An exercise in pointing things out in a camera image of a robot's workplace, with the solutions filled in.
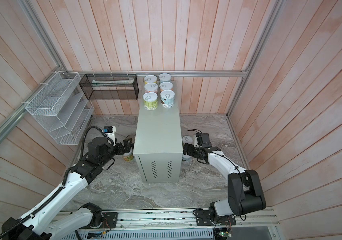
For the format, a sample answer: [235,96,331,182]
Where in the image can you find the pink can pull-tab lid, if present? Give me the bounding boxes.
[144,83,158,94]

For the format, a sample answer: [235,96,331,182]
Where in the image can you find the yellow can pull-tab lid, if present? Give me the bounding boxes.
[144,75,157,85]

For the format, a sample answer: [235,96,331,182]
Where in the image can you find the orange can pull-tab lid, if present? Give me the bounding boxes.
[159,82,174,92]

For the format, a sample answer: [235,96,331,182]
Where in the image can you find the green white can pull-tab lid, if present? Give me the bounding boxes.
[158,73,172,83]

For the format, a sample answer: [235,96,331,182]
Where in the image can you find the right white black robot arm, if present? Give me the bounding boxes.
[183,132,267,223]

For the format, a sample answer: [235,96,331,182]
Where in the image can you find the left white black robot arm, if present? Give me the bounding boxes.
[0,137,132,240]

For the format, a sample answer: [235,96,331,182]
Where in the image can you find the grey metal cabinet counter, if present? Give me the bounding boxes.
[133,84,183,183]

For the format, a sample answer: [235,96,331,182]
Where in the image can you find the dark can with brown lid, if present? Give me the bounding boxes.
[125,135,135,144]

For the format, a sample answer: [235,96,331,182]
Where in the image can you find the rear can behind cabinet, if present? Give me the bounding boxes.
[182,136,194,145]

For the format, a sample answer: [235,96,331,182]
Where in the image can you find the tall can white plastic lid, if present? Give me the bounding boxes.
[123,151,134,162]

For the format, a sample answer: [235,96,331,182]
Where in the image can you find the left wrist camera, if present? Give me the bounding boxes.
[103,126,116,146]

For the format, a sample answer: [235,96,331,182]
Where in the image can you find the white wire mesh shelf rack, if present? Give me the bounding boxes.
[26,72,94,145]

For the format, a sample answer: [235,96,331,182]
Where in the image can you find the black wire mesh basket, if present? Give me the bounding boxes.
[79,73,139,101]

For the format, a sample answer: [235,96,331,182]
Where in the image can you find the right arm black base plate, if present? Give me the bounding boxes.
[193,209,236,227]

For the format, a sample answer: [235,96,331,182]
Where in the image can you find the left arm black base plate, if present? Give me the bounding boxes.
[101,212,118,230]

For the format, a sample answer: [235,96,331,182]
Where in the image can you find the horizontal aluminium frame bar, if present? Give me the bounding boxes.
[75,70,248,78]

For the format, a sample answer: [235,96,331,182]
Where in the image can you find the black corrugated cable conduit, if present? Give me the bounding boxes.
[0,167,72,240]

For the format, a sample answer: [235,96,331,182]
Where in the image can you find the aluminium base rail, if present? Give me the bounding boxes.
[31,206,281,233]

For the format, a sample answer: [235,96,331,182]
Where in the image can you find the left aluminium frame bar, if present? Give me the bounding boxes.
[0,67,63,167]

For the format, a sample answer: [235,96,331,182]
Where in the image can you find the right aluminium frame post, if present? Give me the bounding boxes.
[226,1,287,119]

